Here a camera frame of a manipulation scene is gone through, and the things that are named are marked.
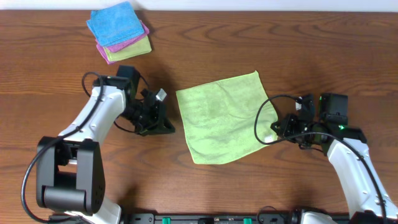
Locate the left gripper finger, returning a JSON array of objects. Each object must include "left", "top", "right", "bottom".
[
  {"left": 136, "top": 124, "right": 159, "bottom": 136},
  {"left": 157, "top": 103, "right": 175, "bottom": 134}
]

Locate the light green microfiber cloth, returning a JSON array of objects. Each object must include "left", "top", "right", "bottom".
[{"left": 176, "top": 72, "right": 278, "bottom": 165}]

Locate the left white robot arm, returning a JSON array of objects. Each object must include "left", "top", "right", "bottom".
[{"left": 35, "top": 76, "right": 175, "bottom": 223}]

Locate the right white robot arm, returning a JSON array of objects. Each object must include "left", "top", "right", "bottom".
[{"left": 271, "top": 93, "right": 397, "bottom": 223}]

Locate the folded green cloth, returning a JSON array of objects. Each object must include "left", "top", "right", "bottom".
[{"left": 104, "top": 37, "right": 152, "bottom": 62}]

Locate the folded pink cloth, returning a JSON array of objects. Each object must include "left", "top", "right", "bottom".
[{"left": 96, "top": 21, "right": 149, "bottom": 64}]

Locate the folded blue cloth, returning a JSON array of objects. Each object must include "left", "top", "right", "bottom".
[{"left": 86, "top": 1, "right": 144, "bottom": 47}]

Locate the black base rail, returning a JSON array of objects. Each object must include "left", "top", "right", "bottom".
[{"left": 120, "top": 213, "right": 289, "bottom": 224}]

